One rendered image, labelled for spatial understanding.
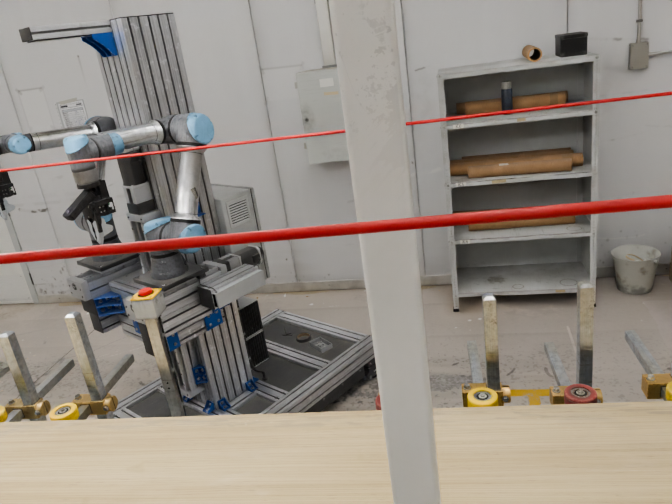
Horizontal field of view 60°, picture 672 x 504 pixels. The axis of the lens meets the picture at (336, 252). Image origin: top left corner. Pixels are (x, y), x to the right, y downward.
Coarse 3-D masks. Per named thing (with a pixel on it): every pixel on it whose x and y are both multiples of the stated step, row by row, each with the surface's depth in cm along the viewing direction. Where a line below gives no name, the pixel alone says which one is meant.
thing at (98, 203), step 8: (88, 184) 189; (96, 184) 191; (104, 184) 195; (96, 192) 194; (104, 192) 195; (96, 200) 194; (104, 200) 194; (112, 200) 196; (88, 208) 192; (96, 208) 192; (104, 208) 196; (88, 216) 194
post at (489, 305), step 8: (488, 296) 159; (488, 304) 159; (496, 304) 159; (488, 312) 160; (496, 312) 160; (488, 320) 161; (496, 320) 160; (488, 328) 162; (496, 328) 161; (488, 336) 163; (496, 336) 162; (488, 344) 163; (496, 344) 163; (488, 352) 164; (496, 352) 164; (488, 360) 165; (496, 360) 165; (488, 368) 166; (496, 368) 166; (488, 376) 167; (496, 376) 167; (488, 384) 168; (496, 384) 168
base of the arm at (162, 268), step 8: (152, 256) 234; (160, 256) 233; (168, 256) 233; (176, 256) 236; (152, 264) 236; (160, 264) 233; (168, 264) 234; (176, 264) 235; (184, 264) 241; (152, 272) 236; (160, 272) 234; (168, 272) 234; (176, 272) 235; (184, 272) 238
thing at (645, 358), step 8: (632, 336) 186; (632, 344) 183; (640, 344) 181; (640, 352) 177; (648, 352) 176; (640, 360) 176; (648, 360) 172; (648, 368) 170; (656, 368) 168; (664, 392) 159; (664, 400) 159
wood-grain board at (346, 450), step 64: (0, 448) 166; (64, 448) 162; (128, 448) 158; (192, 448) 154; (256, 448) 151; (320, 448) 147; (384, 448) 144; (448, 448) 141; (512, 448) 138; (576, 448) 135; (640, 448) 132
